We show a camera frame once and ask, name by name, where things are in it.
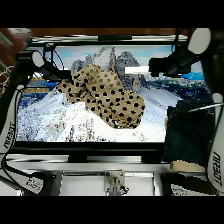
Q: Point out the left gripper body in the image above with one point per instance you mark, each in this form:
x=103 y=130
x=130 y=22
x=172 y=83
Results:
x=61 y=75

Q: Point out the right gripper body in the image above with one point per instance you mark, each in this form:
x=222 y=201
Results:
x=160 y=67

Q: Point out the beige black-dotted shirt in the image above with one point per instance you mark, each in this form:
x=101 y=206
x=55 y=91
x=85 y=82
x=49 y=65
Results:
x=106 y=96

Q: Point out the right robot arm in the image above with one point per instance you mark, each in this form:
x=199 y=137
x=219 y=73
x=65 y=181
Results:
x=200 y=40

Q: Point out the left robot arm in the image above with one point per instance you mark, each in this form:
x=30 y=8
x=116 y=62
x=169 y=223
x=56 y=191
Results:
x=9 y=128

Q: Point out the heap of clothes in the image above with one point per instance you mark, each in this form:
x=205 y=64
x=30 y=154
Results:
x=11 y=40

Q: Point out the black garment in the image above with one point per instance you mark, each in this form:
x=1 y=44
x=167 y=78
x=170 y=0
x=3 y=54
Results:
x=190 y=133

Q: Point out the beige garment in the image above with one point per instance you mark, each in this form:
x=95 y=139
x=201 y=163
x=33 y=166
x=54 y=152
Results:
x=186 y=166

